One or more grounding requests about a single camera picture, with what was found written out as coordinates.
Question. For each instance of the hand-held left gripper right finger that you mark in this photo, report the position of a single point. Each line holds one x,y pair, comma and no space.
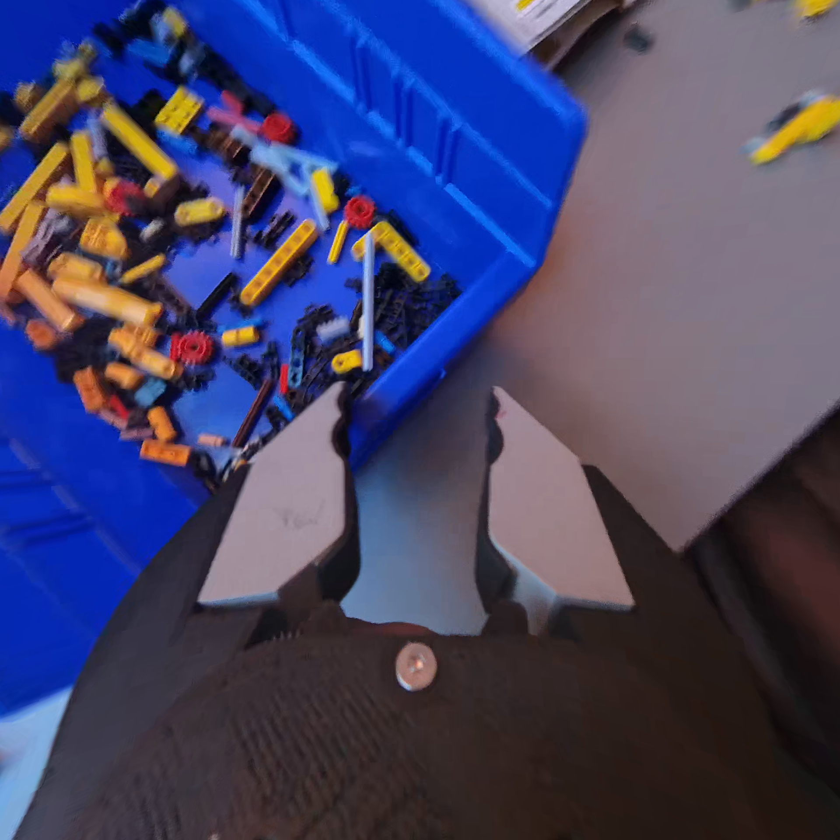
551,525

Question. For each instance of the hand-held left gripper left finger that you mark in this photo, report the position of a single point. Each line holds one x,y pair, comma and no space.
282,518

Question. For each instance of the pile of lego pieces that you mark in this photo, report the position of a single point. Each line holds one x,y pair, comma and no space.
279,262

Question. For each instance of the blue plastic bin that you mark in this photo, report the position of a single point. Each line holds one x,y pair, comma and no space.
459,131

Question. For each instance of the partly built yellow lego model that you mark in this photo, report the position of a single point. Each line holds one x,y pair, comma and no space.
797,128

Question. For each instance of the small black lego piece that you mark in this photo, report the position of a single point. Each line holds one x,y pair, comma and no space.
638,39

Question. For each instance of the lego instruction booklet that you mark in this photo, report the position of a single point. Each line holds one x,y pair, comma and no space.
525,16

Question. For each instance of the small yellow lego piece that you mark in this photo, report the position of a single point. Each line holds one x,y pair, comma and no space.
817,6

